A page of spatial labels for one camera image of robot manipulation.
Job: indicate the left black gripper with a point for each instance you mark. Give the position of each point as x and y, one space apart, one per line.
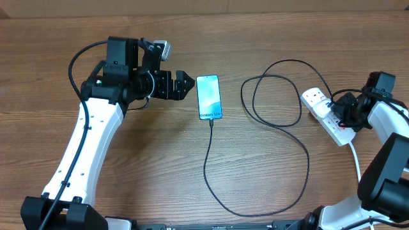
179 92

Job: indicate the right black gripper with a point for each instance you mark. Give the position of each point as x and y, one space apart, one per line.
337 109

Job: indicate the Samsung Galaxy smartphone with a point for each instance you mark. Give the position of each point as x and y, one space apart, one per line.
208 97

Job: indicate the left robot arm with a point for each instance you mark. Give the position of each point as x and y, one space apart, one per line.
131 71

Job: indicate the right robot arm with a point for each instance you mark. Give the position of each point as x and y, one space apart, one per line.
382 194

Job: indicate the white USB charger plug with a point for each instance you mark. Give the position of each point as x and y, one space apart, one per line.
322 108

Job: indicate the white power strip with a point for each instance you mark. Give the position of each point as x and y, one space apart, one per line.
342 136

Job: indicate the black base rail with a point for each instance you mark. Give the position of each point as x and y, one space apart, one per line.
217 226

